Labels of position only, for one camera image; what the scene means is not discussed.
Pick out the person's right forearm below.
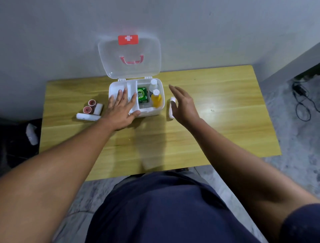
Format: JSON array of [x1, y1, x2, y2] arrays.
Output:
[[187, 118, 320, 243]]

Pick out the black cable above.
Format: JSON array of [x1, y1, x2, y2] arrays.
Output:
[[291, 80, 320, 122]]

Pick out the person's navy shirt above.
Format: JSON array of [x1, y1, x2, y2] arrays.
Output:
[[85, 171, 320, 243]]

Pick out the person's left forearm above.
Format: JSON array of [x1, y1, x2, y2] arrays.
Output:
[[0, 118, 118, 243]]

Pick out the white crumpled object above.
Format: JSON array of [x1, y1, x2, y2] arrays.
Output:
[[26, 123, 39, 146]]

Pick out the black power adapter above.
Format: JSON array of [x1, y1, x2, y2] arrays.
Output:
[[292, 84, 308, 97]]

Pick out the person's right hand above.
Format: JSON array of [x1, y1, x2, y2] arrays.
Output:
[[169, 85, 201, 128]]

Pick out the person's grey trousers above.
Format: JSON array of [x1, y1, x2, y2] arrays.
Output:
[[113, 167, 210, 191]]

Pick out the white first aid box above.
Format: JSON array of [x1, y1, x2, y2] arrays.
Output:
[[98, 35, 166, 118]]

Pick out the black bag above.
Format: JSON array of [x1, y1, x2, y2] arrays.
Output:
[[0, 118, 42, 177]]

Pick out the yellow liquid bottle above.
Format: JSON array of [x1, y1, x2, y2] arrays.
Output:
[[151, 89, 163, 109]]

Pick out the white plastic bottle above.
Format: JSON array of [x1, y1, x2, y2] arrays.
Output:
[[149, 79, 159, 97]]

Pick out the green packet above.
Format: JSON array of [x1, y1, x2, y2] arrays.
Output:
[[137, 87, 150, 104]]

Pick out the long white bandage roll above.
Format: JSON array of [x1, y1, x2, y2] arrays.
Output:
[[76, 113, 102, 122]]

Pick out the person's left hand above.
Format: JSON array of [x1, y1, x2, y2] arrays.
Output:
[[101, 88, 141, 131]]

